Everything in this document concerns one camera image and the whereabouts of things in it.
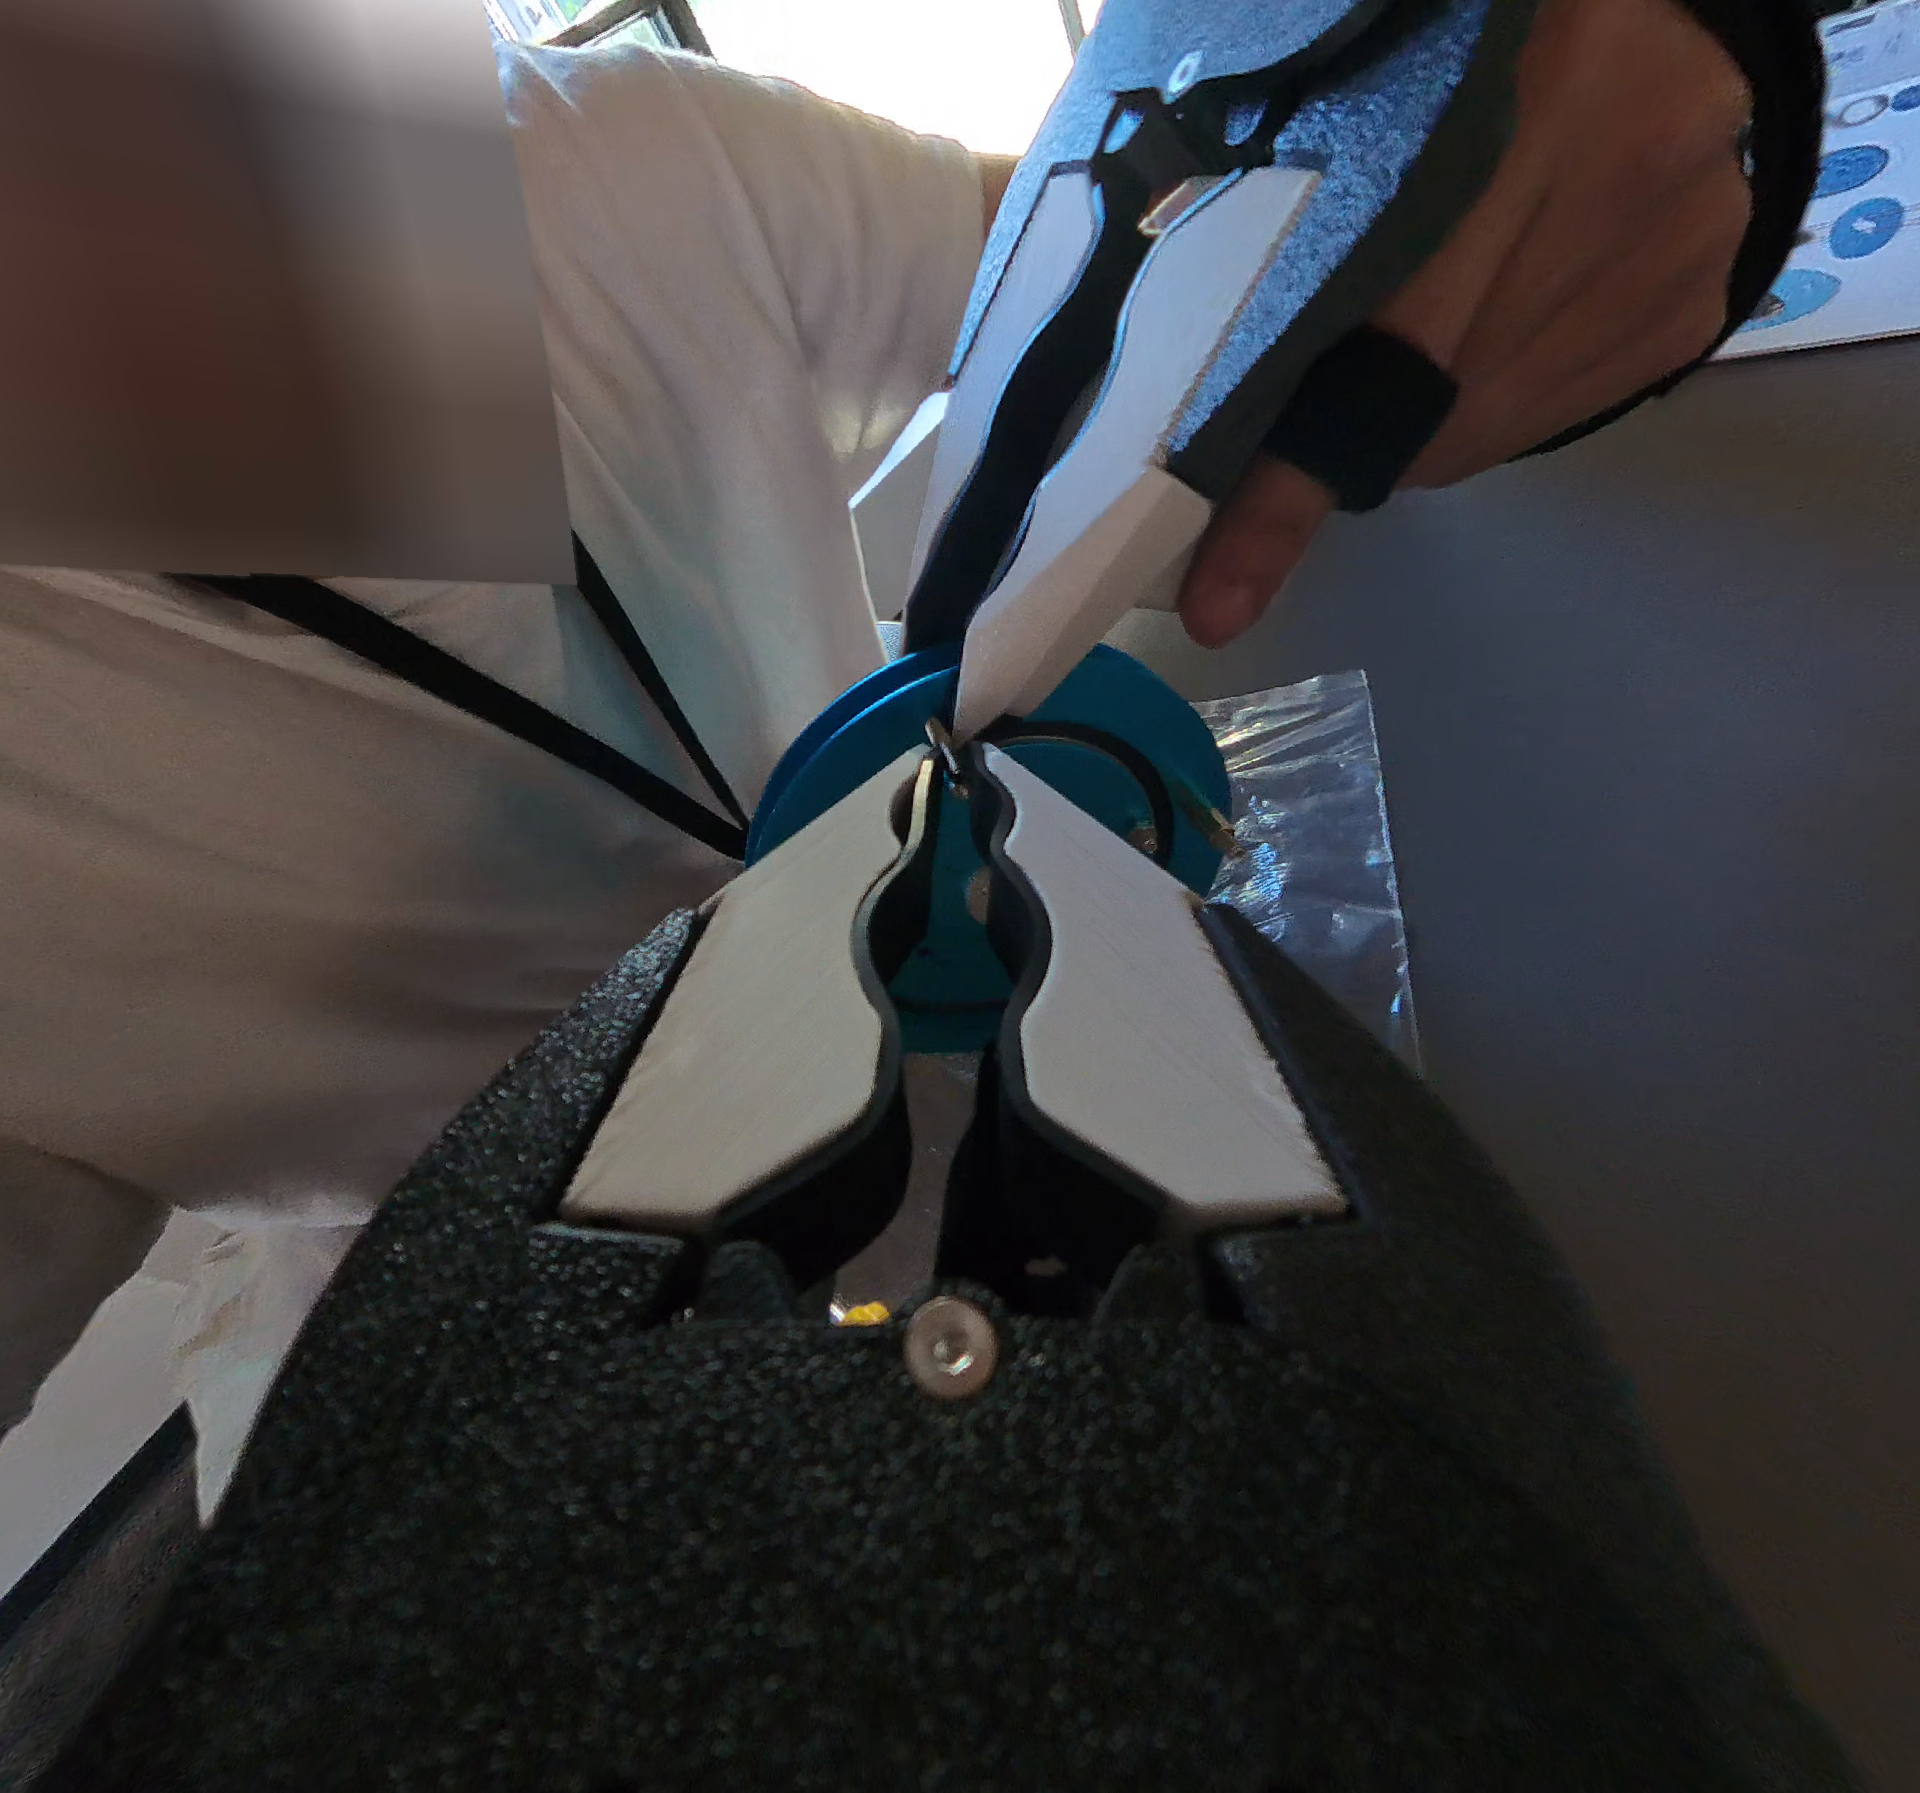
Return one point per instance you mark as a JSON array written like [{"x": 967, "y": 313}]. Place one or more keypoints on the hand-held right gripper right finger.
[{"x": 1170, "y": 1073}]

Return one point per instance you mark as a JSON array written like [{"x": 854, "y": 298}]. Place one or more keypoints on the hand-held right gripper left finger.
[{"x": 736, "y": 1073}]

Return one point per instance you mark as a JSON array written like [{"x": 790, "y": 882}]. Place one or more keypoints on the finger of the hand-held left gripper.
[
  {"x": 1036, "y": 263},
  {"x": 1184, "y": 352}
]

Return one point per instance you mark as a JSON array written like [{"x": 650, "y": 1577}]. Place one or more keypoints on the blue metal turntable base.
[{"x": 1112, "y": 730}]

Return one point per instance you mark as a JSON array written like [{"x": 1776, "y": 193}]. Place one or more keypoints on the grey desk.
[{"x": 1650, "y": 848}]

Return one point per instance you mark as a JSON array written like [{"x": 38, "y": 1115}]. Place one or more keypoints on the person's left hand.
[{"x": 1592, "y": 217}]

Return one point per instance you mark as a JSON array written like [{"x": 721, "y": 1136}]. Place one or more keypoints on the clear plastic bag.
[{"x": 1321, "y": 832}]

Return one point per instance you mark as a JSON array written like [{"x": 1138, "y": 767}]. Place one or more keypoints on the large window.
[{"x": 870, "y": 10}]

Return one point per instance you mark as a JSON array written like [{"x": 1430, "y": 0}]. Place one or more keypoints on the person's torso in pale shirt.
[{"x": 676, "y": 324}]

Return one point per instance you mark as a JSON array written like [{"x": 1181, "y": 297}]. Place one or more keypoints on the printed instruction sheet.
[{"x": 1845, "y": 263}]

